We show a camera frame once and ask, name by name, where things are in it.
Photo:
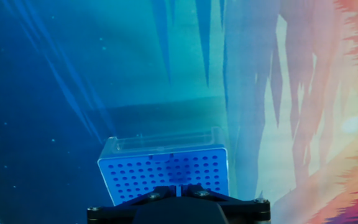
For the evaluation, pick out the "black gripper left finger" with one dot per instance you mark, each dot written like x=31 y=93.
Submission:
x=113 y=213

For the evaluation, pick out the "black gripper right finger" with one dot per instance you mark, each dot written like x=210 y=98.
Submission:
x=247 y=211

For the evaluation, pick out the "blue tip box clear lid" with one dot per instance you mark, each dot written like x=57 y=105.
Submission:
x=135 y=174

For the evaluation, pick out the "printed sunset forest cloth mat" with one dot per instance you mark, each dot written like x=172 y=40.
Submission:
x=197 y=77

